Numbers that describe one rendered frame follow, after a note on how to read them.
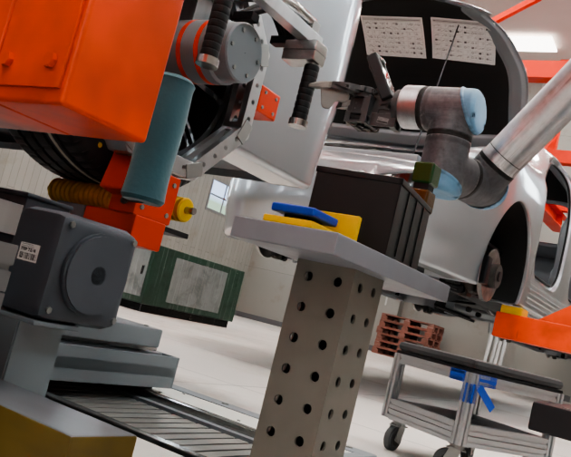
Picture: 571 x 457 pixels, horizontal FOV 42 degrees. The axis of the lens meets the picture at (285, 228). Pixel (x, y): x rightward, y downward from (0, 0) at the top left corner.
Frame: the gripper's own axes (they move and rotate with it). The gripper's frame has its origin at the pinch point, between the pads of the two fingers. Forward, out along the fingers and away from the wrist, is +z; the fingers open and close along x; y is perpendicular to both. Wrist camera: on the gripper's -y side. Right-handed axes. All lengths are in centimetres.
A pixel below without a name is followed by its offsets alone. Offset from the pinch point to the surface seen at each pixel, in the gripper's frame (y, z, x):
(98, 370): 71, 27, -18
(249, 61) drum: -0.9, 10.9, -15.2
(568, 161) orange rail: -242, 163, 874
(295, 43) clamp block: -10.5, 9.1, -2.9
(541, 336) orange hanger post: 25, 25, 344
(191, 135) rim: 12.5, 35.8, 0.4
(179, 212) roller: 33.2, 26.1, -7.6
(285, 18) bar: -12.1, 6.4, -12.4
